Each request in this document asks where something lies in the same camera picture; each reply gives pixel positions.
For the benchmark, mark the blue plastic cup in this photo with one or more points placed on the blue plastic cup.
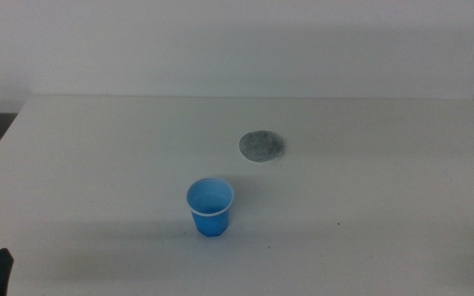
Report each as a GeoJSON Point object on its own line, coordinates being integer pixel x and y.
{"type": "Point", "coordinates": [209, 218]}

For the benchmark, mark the round grey cup mat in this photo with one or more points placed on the round grey cup mat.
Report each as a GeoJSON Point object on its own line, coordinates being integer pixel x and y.
{"type": "Point", "coordinates": [261, 146]}

